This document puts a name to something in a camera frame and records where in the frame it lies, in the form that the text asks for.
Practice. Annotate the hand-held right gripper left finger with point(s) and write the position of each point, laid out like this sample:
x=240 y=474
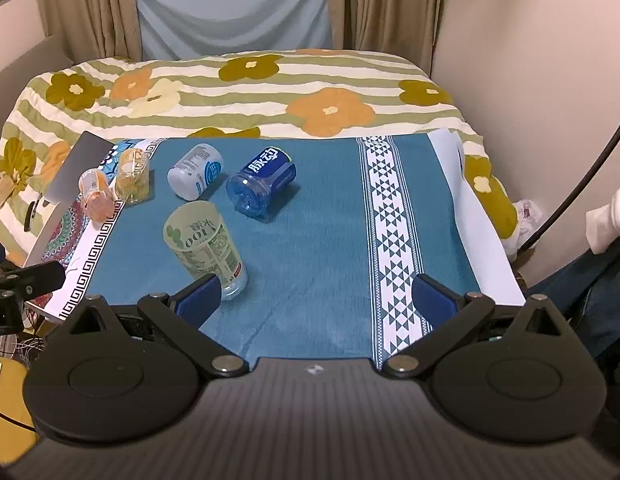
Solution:
x=200 y=302

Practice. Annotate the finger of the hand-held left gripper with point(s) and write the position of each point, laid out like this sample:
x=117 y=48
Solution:
x=32 y=280

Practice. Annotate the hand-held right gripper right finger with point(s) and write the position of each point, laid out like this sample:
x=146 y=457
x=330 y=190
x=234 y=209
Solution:
x=434 y=302

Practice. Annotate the clear cup with green label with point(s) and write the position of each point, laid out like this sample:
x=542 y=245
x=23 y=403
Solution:
x=202 y=242

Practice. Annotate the orange clear cup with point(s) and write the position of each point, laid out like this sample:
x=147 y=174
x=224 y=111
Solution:
x=97 y=197

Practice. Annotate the white cup with blue label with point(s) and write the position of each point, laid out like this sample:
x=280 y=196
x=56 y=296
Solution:
x=195 y=170

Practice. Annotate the blue clear cup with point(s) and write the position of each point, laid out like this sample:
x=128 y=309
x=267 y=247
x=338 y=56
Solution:
x=262 y=182

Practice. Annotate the yellow clear cup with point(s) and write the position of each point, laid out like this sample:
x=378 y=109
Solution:
x=132 y=177

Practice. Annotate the mandala print cloth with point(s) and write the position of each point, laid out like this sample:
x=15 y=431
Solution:
x=65 y=230

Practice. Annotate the yellow cloth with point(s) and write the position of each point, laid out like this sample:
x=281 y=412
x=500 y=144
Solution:
x=7 y=405

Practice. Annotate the white plastic bag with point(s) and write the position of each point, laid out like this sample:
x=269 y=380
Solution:
x=524 y=225

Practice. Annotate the teal patterned tablecloth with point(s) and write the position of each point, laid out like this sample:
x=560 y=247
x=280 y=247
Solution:
x=315 y=240

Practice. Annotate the grey laptop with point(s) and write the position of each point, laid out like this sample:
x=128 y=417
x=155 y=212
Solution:
x=85 y=160

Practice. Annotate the person's leg in jeans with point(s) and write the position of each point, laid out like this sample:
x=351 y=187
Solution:
x=584 y=300

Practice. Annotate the striped flower blanket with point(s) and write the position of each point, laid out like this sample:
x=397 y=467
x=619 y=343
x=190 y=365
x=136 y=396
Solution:
x=330 y=110

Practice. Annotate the beige curtain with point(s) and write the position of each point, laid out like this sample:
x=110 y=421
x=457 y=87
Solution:
x=389 y=5
x=85 y=5

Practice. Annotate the light blue curtain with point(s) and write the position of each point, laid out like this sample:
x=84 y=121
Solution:
x=230 y=5

